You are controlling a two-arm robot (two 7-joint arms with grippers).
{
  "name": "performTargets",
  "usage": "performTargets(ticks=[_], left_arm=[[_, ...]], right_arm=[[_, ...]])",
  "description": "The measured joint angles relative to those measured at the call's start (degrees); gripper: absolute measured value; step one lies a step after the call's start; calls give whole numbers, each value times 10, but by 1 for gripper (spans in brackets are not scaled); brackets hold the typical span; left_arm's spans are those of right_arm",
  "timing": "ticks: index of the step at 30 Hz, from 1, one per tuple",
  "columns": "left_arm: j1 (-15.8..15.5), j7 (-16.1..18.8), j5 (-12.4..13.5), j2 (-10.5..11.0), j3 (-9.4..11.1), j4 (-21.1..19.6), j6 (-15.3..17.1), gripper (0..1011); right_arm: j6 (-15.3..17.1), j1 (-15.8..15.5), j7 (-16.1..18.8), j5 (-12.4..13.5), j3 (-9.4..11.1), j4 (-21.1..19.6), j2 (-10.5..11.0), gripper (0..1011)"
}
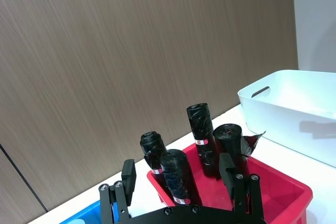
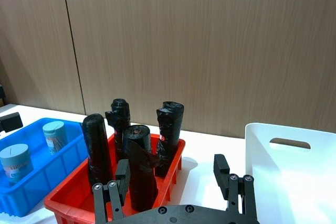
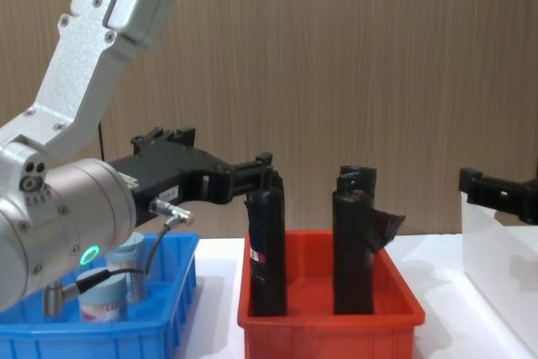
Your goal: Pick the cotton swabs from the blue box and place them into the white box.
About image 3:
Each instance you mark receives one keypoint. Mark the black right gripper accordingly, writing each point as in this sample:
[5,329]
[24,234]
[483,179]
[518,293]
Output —
[531,203]

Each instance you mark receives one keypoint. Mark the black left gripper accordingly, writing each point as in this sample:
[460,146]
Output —
[168,174]

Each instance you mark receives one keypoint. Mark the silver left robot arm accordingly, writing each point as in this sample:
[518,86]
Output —
[75,81]

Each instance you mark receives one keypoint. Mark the white plastic bin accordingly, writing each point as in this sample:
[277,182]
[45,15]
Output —
[496,266]

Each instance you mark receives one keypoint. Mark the teal capped round canister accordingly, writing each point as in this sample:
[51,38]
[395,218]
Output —
[104,298]
[133,270]

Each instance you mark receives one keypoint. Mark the blue plastic bin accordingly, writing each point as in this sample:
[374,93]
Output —
[159,325]

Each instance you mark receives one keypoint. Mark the red plastic bin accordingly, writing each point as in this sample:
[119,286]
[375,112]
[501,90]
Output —
[328,334]

